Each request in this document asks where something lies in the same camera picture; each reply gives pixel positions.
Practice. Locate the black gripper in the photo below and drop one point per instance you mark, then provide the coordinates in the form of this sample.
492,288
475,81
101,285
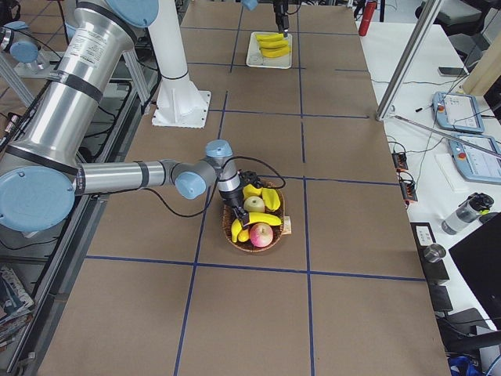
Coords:
233,202
280,17

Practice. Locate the greenish yellow banana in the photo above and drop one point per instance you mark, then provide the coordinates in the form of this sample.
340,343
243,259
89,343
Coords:
269,37

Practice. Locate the green yellow banana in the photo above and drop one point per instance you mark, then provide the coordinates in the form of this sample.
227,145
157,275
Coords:
255,217

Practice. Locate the large yellow banana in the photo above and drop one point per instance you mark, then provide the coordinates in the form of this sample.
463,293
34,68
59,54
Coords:
275,53

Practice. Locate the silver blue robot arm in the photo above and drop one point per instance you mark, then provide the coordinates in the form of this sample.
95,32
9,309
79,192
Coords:
252,4
40,176

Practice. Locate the brown wicker basket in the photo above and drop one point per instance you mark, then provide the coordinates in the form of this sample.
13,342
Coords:
243,241

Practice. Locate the pale yellow pink apple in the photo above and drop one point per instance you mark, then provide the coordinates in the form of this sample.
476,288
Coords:
254,204

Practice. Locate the yellow lemon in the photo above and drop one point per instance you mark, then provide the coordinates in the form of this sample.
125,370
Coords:
250,190

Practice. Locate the red pink apple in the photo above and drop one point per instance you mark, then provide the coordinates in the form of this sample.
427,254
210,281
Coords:
261,235

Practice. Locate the yellow mango fruit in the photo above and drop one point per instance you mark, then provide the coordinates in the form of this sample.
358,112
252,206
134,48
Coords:
271,199

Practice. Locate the white bear tray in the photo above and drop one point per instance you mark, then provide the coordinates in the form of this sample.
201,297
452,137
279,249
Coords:
255,59

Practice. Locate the paper label tag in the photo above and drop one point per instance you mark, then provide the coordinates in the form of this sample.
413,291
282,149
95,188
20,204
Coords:
287,227

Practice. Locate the red fire extinguisher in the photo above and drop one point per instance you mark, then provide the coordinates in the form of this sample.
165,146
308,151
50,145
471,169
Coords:
369,8

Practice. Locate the blue teach pendant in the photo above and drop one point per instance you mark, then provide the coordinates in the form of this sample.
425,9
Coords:
458,112
473,164

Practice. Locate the steel cup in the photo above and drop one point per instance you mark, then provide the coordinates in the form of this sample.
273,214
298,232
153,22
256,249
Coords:
434,253

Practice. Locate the grey water bottle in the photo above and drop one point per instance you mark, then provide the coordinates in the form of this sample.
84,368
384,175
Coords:
475,206

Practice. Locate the black monitor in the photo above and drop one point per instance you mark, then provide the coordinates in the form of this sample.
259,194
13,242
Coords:
477,257

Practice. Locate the aluminium frame post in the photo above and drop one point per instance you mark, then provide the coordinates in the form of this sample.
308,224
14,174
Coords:
416,39

